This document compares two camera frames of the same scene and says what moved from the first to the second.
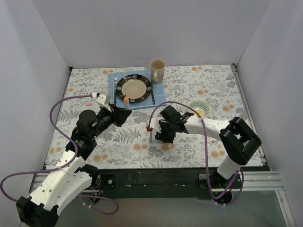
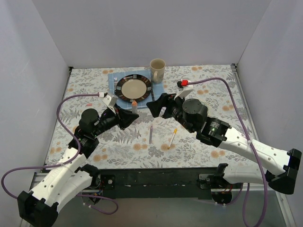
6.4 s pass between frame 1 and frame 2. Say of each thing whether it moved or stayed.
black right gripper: moved
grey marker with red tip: moved
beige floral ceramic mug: stayed
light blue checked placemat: stayed
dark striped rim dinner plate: stayed
